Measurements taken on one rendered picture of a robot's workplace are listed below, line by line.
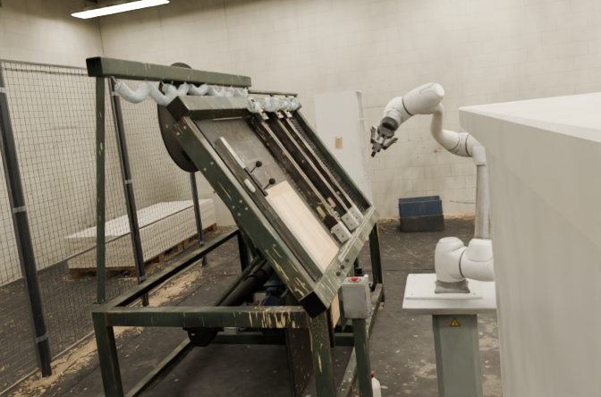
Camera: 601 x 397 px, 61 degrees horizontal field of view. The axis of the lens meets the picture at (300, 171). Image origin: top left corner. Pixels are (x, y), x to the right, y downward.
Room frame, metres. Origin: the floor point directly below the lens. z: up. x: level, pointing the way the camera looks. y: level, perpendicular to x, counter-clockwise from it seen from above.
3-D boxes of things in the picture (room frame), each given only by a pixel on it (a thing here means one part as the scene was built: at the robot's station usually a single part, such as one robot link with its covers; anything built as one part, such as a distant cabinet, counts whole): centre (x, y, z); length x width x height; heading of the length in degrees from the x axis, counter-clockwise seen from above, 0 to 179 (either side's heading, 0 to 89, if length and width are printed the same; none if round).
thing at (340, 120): (7.13, -0.65, 1.03); 0.61 x 0.58 x 2.05; 165
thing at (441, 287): (2.66, -0.75, 0.79); 0.22 x 0.18 x 0.06; 164
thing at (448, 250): (2.64, -0.75, 0.93); 0.18 x 0.16 x 0.22; 41
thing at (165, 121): (3.70, 0.75, 1.85); 0.80 x 0.06 x 0.80; 164
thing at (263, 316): (3.68, 0.32, 0.41); 2.20 x 1.38 x 0.83; 164
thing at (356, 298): (2.44, -0.21, 0.84); 0.12 x 0.12 x 0.18; 74
